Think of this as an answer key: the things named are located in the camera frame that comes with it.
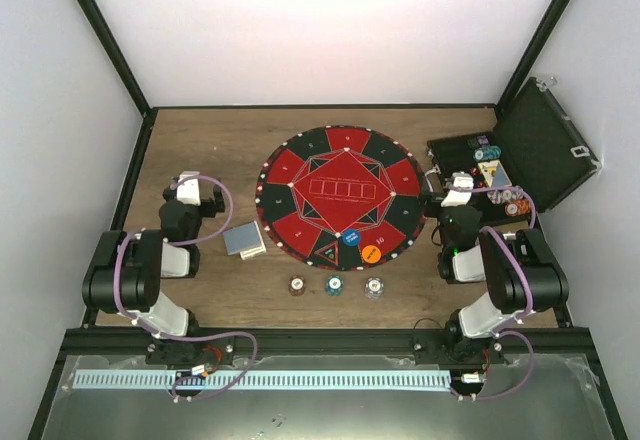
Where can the black poker case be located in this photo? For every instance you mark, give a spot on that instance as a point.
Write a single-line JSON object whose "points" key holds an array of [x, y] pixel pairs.
{"points": [[541, 150]]}

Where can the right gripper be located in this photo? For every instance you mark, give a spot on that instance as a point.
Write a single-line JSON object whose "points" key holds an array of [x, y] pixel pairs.
{"points": [[431, 200]]}

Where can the purple white chip stack in case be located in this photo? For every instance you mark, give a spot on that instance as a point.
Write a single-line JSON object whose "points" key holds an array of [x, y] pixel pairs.
{"points": [[504, 196]]}

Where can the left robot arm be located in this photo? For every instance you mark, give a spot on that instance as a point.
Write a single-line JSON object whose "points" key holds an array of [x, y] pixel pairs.
{"points": [[126, 270]]}

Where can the blue small blind button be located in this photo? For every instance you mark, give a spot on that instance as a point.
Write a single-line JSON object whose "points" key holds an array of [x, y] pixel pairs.
{"points": [[351, 237]]}

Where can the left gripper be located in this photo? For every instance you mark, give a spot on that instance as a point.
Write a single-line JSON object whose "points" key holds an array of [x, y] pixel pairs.
{"points": [[219, 202]]}

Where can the teal chip stack in case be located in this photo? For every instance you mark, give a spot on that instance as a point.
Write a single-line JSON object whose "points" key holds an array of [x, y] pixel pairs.
{"points": [[487, 153]]}

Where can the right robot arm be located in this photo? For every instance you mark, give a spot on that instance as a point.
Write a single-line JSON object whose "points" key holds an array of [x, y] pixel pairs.
{"points": [[521, 273]]}

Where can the card deck in case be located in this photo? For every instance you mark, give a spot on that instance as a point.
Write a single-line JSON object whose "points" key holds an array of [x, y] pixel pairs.
{"points": [[494, 174]]}

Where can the blue white poker chip stack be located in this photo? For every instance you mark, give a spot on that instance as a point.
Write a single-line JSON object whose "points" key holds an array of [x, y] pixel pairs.
{"points": [[374, 288]]}

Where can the round red black poker mat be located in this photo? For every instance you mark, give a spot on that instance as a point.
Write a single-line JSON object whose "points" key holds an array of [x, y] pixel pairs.
{"points": [[324, 181]]}

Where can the light blue slotted cable duct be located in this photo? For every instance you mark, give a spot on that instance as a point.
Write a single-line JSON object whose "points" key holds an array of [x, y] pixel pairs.
{"points": [[401, 380]]}

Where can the blue backed card deck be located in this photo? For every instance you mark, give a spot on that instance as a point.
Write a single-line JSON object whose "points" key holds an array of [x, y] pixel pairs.
{"points": [[242, 239]]}

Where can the orange chip stack in case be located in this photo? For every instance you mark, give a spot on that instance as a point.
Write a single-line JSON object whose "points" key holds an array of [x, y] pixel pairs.
{"points": [[518, 207]]}

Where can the brown poker chip stack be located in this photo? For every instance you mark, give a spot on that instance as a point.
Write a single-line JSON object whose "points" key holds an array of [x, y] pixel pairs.
{"points": [[297, 286]]}

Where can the orange big blind button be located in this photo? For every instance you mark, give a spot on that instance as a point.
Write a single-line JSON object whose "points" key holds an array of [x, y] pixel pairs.
{"points": [[371, 254]]}

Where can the white card box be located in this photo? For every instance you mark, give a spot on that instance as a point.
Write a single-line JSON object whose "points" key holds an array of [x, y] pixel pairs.
{"points": [[250, 253]]}

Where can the teal poker chip stack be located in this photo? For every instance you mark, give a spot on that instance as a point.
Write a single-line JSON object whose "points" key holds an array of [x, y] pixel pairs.
{"points": [[334, 286]]}

